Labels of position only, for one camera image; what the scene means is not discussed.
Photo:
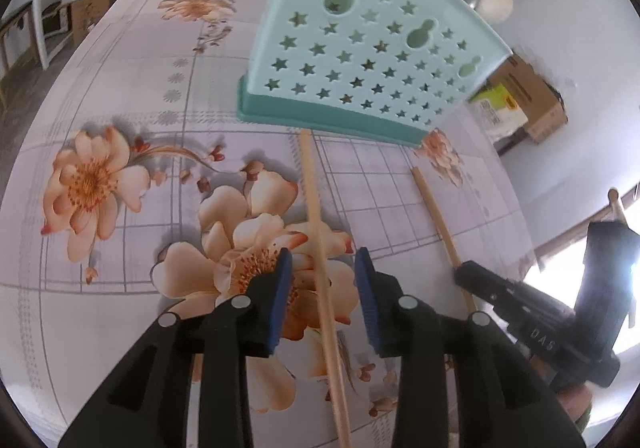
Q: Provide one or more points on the person's right hand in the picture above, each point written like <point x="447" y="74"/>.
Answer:
<point x="572" y="400"/>

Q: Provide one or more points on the brown cardboard box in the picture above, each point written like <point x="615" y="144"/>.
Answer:
<point x="537" y="98"/>

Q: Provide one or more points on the white side table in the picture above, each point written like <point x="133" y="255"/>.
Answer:
<point x="42" y="18"/>

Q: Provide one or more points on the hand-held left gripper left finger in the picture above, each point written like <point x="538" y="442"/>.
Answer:
<point x="280" y="298"/>

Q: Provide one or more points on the single wooden chopstick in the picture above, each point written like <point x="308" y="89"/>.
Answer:
<point x="435" y="213"/>
<point x="320" y="253"/>

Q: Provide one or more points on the light wooden chair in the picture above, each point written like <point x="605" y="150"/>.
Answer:
<point x="615" y="200"/>

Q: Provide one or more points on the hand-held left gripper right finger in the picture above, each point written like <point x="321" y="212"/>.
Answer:
<point x="367" y="298"/>

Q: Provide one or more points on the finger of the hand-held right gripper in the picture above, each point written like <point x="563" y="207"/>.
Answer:
<point x="490" y="285"/>

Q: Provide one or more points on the white and green rice bag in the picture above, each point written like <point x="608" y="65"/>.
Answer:
<point x="500" y="113"/>

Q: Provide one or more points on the cream plastic ladle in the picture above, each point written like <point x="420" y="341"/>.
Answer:
<point x="492" y="1"/>

